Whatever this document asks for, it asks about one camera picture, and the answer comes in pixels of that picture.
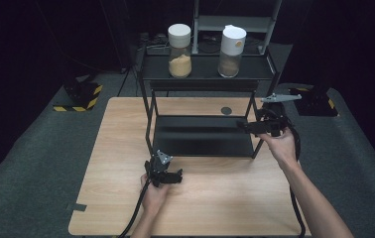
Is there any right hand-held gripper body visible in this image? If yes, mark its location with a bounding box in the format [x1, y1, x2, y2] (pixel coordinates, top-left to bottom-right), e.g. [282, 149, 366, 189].
[255, 93, 303, 138]

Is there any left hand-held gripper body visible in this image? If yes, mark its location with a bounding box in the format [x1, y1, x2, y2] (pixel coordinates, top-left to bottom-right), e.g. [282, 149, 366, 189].
[144, 149, 174, 188]

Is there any black two-tier metal rack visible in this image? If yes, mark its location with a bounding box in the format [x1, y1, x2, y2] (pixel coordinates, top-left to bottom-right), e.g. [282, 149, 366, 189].
[136, 46, 281, 160]

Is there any glass jar of brown powder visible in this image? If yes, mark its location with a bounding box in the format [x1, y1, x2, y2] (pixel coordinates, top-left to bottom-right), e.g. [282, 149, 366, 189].
[217, 24, 247, 79]

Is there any glass jar of yellow powder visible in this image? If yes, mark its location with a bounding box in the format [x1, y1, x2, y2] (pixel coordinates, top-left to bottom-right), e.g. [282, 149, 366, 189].
[167, 23, 193, 79]

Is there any person's left hand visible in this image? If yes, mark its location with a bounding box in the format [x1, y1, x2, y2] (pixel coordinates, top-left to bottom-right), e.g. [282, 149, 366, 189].
[140, 173, 173, 216]

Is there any person's right hand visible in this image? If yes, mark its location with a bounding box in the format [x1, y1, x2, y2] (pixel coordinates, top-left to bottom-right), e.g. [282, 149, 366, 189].
[258, 127, 301, 167]

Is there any black stand base striped edge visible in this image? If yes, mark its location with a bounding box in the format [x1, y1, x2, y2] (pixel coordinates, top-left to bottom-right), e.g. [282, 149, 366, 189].
[288, 86, 339, 117]
[53, 77, 104, 113]

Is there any grey tape strip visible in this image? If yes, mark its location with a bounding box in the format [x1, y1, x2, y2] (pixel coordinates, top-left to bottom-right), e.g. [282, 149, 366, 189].
[65, 201, 88, 212]

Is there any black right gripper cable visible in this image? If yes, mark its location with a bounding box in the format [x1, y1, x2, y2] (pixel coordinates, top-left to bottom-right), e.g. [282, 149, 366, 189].
[283, 120, 308, 238]

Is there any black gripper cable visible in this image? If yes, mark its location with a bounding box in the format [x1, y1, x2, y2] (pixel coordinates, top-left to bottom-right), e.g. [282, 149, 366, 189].
[118, 179, 152, 238]
[283, 120, 308, 238]

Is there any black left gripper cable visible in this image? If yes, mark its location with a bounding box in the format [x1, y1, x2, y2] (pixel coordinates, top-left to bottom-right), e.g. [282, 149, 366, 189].
[118, 179, 152, 238]

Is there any black cable coil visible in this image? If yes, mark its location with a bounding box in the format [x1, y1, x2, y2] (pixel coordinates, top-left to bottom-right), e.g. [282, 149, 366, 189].
[197, 33, 224, 55]

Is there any white metal frame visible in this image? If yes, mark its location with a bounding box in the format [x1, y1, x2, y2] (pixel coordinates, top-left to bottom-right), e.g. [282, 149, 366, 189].
[190, 0, 283, 56]

